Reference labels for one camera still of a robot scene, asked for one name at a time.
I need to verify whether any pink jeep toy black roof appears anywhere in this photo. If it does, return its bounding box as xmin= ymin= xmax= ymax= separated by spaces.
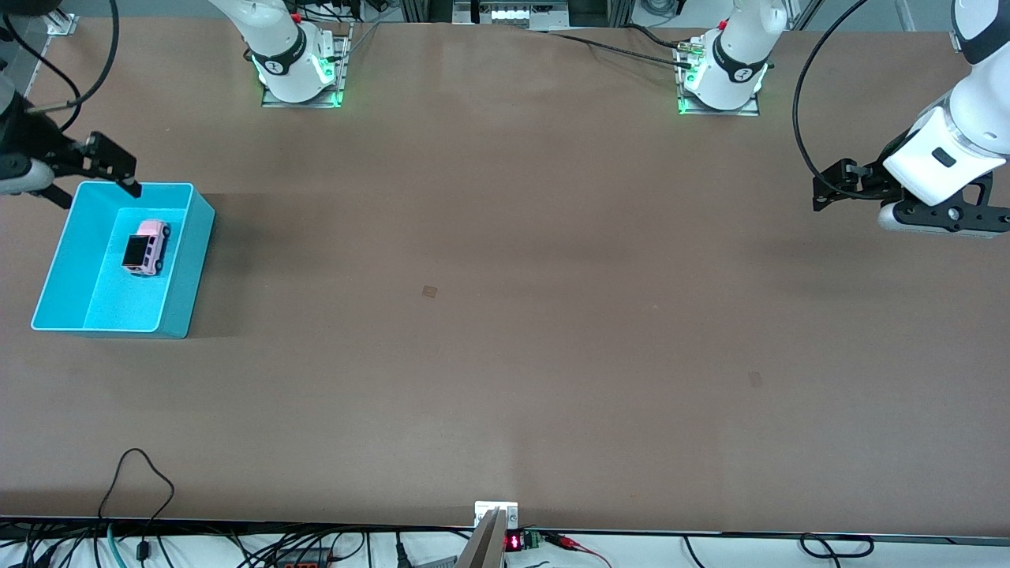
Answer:
xmin=122 ymin=220 xmax=172 ymax=277

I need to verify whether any turquoise plastic bin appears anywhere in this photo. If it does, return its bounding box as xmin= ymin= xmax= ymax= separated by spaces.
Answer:
xmin=31 ymin=182 xmax=215 ymax=340

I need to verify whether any lit control box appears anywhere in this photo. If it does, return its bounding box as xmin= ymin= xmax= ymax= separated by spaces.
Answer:
xmin=452 ymin=0 xmax=570 ymax=31

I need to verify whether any red clip lead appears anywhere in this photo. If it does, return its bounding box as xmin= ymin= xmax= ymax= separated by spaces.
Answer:
xmin=544 ymin=532 xmax=613 ymax=568

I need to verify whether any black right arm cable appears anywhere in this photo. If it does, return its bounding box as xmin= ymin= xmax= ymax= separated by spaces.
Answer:
xmin=24 ymin=0 xmax=121 ymax=116
xmin=0 ymin=12 xmax=84 ymax=131

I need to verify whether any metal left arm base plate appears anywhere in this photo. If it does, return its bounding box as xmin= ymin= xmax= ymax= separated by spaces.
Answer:
xmin=676 ymin=39 xmax=761 ymax=118

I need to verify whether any aluminium frame rail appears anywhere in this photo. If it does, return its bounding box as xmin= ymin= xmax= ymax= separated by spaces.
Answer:
xmin=20 ymin=12 xmax=80 ymax=99

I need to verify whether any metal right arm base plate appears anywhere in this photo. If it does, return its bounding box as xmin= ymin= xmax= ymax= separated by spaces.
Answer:
xmin=261 ymin=24 xmax=353 ymax=109

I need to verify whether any short black table cable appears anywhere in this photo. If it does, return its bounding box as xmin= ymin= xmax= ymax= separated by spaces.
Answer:
xmin=623 ymin=22 xmax=692 ymax=50

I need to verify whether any long black table cable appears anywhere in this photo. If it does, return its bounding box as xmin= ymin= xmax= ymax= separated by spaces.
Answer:
xmin=527 ymin=30 xmax=695 ymax=70

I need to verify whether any black coiled cable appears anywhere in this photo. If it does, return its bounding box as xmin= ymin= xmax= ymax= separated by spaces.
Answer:
xmin=799 ymin=533 xmax=875 ymax=559

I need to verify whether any thin black looped cable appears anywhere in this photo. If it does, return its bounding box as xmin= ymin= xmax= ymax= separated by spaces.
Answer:
xmin=96 ymin=448 xmax=176 ymax=568

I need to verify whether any white mounting bracket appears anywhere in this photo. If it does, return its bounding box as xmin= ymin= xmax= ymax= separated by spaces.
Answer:
xmin=474 ymin=501 xmax=519 ymax=529

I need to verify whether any grey metal camera bar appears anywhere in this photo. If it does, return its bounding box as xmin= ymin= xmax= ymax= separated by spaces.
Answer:
xmin=456 ymin=509 xmax=507 ymax=568

